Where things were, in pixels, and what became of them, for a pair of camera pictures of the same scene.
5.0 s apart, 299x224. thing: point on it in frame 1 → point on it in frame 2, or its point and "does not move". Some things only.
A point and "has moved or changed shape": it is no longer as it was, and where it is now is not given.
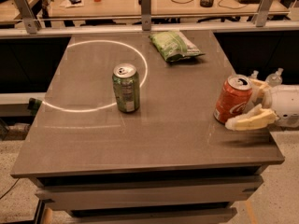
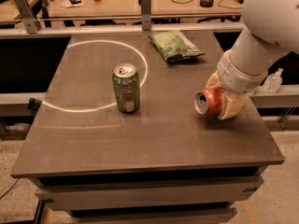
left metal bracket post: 31,22 does not move
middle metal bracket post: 146,9 does not move
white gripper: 286,105 → 237,76
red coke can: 233,98 has moved or changed shape
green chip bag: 174,46 does not move
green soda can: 126,84 does not move
